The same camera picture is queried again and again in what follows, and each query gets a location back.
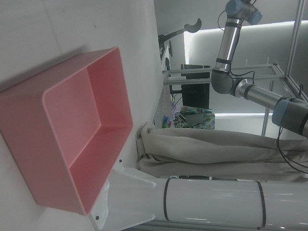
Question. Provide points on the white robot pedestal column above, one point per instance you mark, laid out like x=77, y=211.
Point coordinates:
x=216, y=199

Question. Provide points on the beige crumpled cloth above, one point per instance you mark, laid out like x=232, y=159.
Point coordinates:
x=216, y=149

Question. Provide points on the black hook shaped stand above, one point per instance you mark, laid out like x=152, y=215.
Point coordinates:
x=195, y=27

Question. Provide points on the colourful patterned bag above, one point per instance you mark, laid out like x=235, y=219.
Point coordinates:
x=207, y=118

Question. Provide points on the white perforated board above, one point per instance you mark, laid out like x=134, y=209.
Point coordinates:
x=161, y=106

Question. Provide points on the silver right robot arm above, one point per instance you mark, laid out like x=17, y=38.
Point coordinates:
x=226, y=48

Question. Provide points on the black monitor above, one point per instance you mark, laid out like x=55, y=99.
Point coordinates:
x=195, y=96

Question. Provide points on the pink plastic basket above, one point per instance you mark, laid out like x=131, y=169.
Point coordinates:
x=72, y=108

